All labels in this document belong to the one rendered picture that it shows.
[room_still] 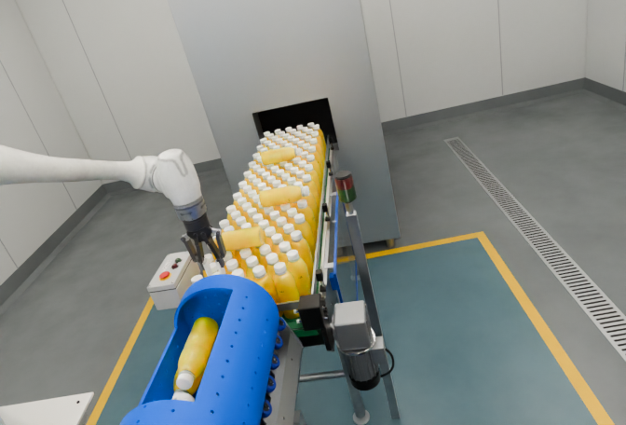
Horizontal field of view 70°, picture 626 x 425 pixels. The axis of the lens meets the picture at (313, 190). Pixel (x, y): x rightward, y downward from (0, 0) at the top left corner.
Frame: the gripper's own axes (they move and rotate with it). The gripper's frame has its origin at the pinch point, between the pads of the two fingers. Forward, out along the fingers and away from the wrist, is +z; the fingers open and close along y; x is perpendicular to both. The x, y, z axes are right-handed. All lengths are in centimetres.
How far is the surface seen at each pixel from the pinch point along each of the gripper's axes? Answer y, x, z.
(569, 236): 172, 146, 112
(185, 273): -14.8, 7.9, 5.4
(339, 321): 36.4, -2.3, 26.5
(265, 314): 22.8, -27.7, -1.5
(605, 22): 309, 395, 32
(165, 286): -18.0, -1.6, 3.1
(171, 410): 13, -62, -10
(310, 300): 30.1, -7.4, 12.3
